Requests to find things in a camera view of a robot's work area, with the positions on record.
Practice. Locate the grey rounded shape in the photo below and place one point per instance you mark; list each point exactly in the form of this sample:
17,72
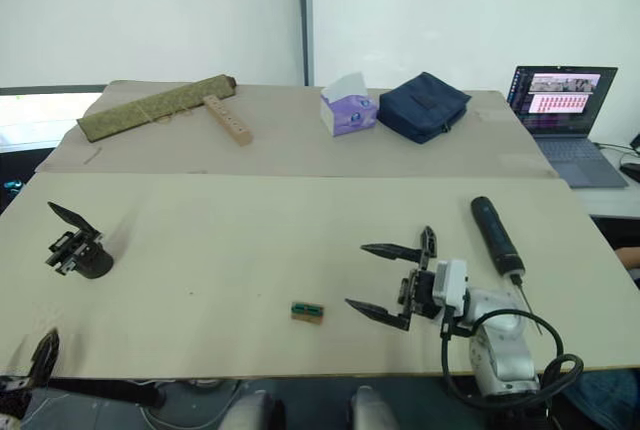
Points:
372,410
250,412

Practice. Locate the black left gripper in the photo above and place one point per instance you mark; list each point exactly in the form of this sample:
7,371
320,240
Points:
12,383

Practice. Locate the black device on desk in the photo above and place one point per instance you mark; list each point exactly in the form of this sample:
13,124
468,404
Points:
632,172

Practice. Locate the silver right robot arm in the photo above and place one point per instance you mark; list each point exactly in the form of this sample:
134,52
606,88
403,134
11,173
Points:
500,350

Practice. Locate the white desk under laptop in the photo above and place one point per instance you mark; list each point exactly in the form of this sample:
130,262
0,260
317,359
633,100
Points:
610,200

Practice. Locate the wooden block with holes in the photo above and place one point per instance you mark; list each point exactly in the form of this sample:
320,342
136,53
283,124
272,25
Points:
227,120

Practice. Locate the white side desk dark rim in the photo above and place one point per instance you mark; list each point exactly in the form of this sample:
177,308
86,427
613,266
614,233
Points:
45,120

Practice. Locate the dark vertical wall post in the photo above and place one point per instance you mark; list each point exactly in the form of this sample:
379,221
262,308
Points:
305,15

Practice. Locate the small wooden block green top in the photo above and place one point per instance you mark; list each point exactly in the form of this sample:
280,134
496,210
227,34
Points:
307,312

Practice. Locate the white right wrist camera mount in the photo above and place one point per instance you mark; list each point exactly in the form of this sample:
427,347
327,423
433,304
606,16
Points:
450,282

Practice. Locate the small teal object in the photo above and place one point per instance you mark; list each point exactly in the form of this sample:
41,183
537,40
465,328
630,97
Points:
12,185

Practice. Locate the bystander bare forearm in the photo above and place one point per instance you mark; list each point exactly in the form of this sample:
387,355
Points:
631,257

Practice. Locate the bystander blue jeans leg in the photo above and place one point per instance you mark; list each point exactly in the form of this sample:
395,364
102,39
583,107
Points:
610,400

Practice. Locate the brown cardboard sheet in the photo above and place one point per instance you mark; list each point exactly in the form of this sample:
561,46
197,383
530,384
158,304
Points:
300,150

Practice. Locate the open dark grey laptop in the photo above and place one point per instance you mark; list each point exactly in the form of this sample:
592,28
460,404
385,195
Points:
565,100

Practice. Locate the black electric screwdriver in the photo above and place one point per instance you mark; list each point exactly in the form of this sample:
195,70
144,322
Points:
492,230

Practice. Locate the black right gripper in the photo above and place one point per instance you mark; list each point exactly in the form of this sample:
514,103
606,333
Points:
422,295

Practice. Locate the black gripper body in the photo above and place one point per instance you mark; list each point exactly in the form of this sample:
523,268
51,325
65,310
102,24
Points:
92,262

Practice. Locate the navy blue zip pouch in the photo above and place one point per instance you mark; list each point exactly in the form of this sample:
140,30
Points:
425,107

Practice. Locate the olive green rolled cloth bag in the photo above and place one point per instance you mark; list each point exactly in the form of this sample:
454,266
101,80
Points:
150,107

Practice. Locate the purple tissue box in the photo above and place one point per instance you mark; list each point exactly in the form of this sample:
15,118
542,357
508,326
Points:
350,115

